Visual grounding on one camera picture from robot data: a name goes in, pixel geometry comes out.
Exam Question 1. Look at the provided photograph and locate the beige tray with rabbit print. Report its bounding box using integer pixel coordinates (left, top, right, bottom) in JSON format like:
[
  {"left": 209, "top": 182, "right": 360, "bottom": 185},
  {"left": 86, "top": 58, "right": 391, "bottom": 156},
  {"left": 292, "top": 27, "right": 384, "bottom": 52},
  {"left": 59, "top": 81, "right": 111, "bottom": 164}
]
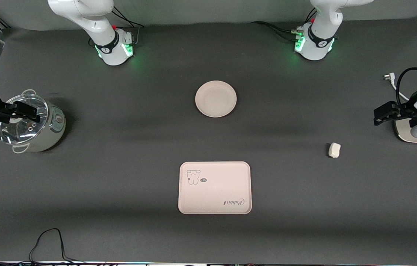
[{"left": 178, "top": 161, "right": 252, "bottom": 215}]

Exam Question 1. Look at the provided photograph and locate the long black base cable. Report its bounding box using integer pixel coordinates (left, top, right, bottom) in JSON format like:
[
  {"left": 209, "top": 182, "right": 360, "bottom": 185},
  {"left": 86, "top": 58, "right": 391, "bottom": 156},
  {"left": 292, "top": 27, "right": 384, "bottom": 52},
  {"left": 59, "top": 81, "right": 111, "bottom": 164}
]
[{"left": 251, "top": 21, "right": 302, "bottom": 42}]

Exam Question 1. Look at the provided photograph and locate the short black base cable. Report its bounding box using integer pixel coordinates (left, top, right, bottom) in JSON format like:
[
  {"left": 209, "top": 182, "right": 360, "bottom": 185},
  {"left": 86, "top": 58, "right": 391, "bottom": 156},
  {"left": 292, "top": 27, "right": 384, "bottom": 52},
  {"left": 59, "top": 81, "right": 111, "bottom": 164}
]
[{"left": 304, "top": 7, "right": 318, "bottom": 24}]

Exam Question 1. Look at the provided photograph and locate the glass pot lid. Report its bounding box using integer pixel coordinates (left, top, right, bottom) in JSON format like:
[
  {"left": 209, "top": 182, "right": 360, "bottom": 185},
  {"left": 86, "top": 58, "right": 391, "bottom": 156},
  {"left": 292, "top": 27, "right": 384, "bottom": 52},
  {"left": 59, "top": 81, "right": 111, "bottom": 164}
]
[{"left": 0, "top": 94, "right": 49, "bottom": 144}]

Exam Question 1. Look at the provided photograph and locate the dark grey table mat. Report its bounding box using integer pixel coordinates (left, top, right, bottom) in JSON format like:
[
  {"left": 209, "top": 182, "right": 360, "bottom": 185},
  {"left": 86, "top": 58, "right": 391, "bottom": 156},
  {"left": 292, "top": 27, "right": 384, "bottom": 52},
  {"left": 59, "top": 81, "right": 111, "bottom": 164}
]
[{"left": 0, "top": 13, "right": 417, "bottom": 265}]

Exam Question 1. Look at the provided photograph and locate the round beige plate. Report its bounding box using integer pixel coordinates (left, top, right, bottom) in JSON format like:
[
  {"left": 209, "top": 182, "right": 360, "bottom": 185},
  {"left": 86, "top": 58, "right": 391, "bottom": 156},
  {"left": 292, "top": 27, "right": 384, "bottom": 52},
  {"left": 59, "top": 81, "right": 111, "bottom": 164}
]
[{"left": 195, "top": 81, "right": 237, "bottom": 118}]

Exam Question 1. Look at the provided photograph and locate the black base cable bundle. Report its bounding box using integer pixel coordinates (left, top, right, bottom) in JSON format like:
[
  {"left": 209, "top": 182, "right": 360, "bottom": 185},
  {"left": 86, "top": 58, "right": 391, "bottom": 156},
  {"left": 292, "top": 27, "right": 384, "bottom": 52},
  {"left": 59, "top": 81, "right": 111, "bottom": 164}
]
[{"left": 112, "top": 6, "right": 145, "bottom": 45}]

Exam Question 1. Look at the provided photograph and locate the grey electric cooking pot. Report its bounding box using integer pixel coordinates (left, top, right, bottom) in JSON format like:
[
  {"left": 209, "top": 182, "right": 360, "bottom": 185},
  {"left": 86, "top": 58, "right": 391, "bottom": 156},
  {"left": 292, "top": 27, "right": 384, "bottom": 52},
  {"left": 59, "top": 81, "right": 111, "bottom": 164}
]
[{"left": 0, "top": 89, "right": 66, "bottom": 154}]

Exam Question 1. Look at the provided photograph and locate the thin black floor cable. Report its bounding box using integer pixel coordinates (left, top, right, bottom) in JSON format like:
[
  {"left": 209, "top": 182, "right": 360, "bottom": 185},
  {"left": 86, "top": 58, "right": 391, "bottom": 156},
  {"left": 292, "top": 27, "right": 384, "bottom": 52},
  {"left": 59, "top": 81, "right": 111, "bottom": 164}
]
[{"left": 29, "top": 228, "right": 80, "bottom": 264}]

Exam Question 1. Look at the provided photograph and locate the white toaster power cord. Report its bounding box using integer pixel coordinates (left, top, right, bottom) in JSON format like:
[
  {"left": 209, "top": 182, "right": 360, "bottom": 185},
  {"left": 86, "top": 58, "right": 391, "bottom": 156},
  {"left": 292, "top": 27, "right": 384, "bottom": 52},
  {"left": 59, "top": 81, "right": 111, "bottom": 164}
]
[{"left": 384, "top": 73, "right": 410, "bottom": 102}]

